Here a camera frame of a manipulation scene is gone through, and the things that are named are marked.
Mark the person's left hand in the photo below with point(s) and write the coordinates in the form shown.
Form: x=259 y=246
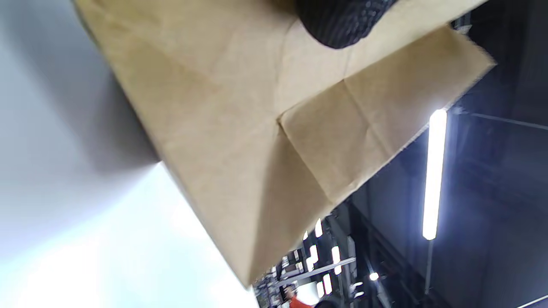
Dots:
x=342 y=21

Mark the brown paper bag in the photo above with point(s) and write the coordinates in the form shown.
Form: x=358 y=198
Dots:
x=239 y=128

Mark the long ceiling light tube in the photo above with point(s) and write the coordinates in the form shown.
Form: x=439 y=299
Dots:
x=434 y=171

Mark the row of ceiling lights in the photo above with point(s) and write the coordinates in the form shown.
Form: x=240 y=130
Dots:
x=336 y=254

